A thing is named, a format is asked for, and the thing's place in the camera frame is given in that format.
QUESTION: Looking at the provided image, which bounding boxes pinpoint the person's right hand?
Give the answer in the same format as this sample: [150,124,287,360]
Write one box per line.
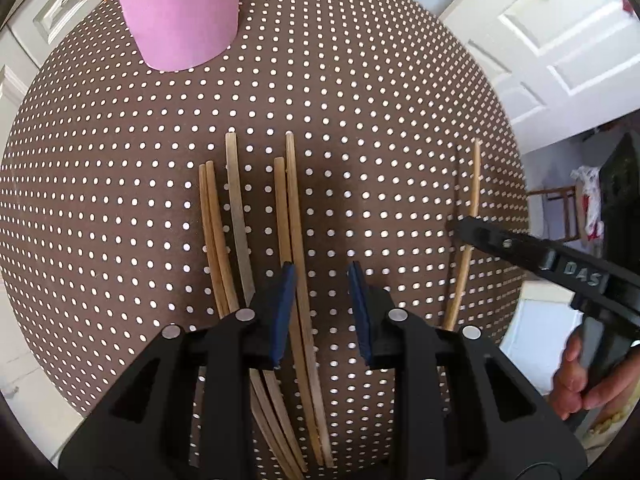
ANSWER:
[548,328,639,424]

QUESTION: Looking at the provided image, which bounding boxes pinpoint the pink cylindrical utensil holder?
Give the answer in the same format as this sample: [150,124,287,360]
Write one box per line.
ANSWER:
[119,0,240,72]

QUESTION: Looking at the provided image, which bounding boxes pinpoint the brown polka dot tablecloth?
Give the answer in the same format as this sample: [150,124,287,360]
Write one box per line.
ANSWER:
[1,0,527,479]

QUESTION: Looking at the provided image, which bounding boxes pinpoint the white panel door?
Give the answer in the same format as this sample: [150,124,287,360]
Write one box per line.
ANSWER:
[440,0,639,153]

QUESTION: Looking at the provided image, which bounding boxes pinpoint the wooden chopstick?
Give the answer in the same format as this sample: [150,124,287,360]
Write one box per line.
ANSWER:
[285,131,335,468]
[204,160,306,480]
[441,138,483,332]
[197,162,302,480]
[224,132,304,479]
[273,157,323,466]

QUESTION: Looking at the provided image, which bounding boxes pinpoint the cream base kitchen cabinets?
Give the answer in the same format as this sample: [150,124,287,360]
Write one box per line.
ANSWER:
[1,0,103,143]

